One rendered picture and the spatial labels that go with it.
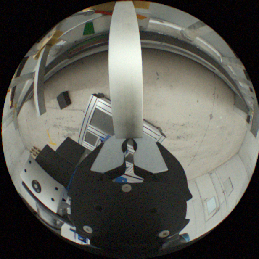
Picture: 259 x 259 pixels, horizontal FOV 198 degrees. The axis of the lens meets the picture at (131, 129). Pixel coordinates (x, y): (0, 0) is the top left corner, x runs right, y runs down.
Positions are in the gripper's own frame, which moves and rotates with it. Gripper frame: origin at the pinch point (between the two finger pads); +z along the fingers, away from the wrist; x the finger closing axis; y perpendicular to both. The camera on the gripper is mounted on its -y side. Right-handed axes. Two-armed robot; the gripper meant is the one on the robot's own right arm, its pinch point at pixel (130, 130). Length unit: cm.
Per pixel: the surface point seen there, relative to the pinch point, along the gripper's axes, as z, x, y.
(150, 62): 83, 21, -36
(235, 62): -1, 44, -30
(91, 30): 8.8, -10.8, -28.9
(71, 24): 11, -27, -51
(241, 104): 50, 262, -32
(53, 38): 0.4, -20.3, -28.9
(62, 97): 71, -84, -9
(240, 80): 5, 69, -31
